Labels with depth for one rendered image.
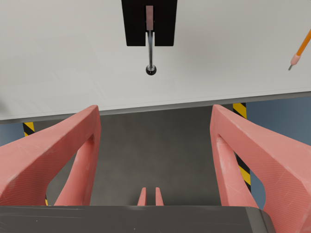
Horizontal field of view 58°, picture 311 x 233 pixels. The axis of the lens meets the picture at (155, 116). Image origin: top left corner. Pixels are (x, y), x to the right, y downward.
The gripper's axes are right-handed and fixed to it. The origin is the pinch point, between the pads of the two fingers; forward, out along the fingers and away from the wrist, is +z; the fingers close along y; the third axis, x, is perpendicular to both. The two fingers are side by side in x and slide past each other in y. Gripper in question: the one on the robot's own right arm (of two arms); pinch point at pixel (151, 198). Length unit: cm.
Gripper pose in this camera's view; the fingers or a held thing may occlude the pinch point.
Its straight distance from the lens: 28.2
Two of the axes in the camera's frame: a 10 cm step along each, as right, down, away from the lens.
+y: -10.0, 0.1, 0.1
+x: 0.1, 6.4, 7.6
